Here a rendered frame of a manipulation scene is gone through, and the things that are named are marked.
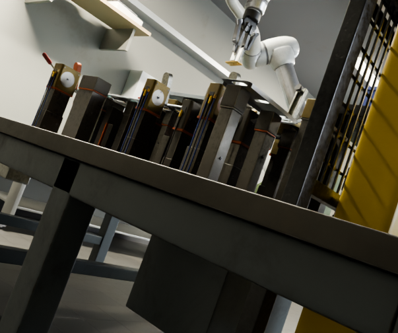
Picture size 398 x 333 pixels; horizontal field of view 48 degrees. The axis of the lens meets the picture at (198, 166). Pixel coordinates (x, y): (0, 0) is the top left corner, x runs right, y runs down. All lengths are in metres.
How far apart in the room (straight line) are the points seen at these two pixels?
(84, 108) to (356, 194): 1.42
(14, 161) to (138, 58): 3.90
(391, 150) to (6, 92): 3.84
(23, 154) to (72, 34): 3.45
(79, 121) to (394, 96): 1.43
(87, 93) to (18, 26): 2.42
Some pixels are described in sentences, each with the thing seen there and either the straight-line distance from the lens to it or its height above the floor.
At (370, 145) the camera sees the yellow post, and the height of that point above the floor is 0.86.
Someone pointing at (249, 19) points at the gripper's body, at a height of 1.48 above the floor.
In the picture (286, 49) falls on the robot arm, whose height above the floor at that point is 1.62.
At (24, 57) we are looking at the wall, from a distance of 4.42.
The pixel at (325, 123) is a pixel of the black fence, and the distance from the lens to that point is 0.74.
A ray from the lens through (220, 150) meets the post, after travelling 1.17.
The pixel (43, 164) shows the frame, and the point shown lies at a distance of 1.15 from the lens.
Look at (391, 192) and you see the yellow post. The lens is 0.81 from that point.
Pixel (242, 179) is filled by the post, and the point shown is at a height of 0.77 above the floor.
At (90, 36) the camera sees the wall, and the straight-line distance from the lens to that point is 4.74.
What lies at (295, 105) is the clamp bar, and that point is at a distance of 1.77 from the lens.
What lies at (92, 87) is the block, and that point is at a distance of 2.02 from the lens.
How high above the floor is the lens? 0.66
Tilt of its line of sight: 5 degrees up
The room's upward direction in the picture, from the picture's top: 20 degrees clockwise
